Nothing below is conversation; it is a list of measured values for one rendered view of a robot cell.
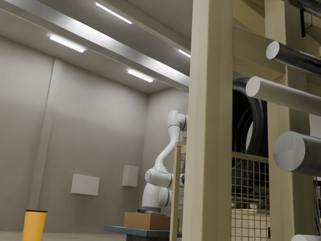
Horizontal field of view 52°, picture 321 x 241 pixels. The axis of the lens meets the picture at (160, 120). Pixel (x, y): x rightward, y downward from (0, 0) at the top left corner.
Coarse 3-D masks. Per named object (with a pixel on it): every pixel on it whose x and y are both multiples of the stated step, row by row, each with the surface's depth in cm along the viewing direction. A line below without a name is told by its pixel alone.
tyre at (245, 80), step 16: (240, 80) 168; (240, 96) 192; (240, 112) 201; (256, 112) 150; (240, 128) 202; (256, 128) 148; (240, 144) 200; (256, 144) 146; (240, 160) 153; (240, 176) 153; (256, 176) 149
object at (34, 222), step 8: (32, 216) 689; (40, 216) 695; (24, 224) 692; (32, 224) 685; (40, 224) 693; (24, 232) 684; (32, 232) 682; (40, 232) 693; (24, 240) 679; (32, 240) 679; (40, 240) 694
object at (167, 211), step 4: (164, 208) 888; (168, 208) 878; (164, 212) 884; (168, 212) 874; (180, 212) 844; (168, 216) 871; (180, 216) 841; (180, 220) 837; (180, 224) 834; (180, 228) 831; (180, 240) 822
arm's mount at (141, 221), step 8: (128, 216) 253; (136, 216) 247; (144, 216) 241; (152, 216) 238; (160, 216) 243; (128, 224) 251; (136, 224) 245; (144, 224) 239; (152, 224) 236; (160, 224) 242; (168, 224) 247
